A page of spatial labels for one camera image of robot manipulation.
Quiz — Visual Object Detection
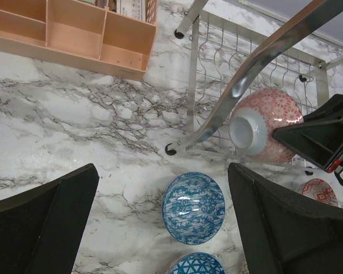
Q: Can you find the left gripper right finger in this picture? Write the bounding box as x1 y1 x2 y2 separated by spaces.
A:
228 163 343 273

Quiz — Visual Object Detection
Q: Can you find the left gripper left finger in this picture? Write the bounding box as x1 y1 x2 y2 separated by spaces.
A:
0 163 99 273

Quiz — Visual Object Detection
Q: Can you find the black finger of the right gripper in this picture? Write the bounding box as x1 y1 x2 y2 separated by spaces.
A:
273 94 343 173

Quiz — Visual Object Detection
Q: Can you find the red geometric bowl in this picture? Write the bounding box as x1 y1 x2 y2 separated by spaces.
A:
298 178 338 207

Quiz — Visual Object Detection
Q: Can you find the pink floral outside bowl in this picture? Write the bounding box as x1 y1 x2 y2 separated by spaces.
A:
229 88 304 164

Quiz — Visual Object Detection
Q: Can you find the steel dish rack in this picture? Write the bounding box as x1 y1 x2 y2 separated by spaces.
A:
165 0 343 176

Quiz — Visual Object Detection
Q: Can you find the blue floral bowl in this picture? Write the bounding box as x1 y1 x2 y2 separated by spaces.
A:
162 172 226 245

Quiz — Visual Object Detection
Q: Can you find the blue triangle bowl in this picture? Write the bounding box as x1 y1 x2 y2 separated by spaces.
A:
166 252 226 274

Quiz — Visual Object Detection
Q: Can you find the peach desk organizer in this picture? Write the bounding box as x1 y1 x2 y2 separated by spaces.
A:
0 1 158 81

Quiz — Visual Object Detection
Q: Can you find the white label box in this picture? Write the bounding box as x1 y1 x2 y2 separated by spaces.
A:
116 0 146 22

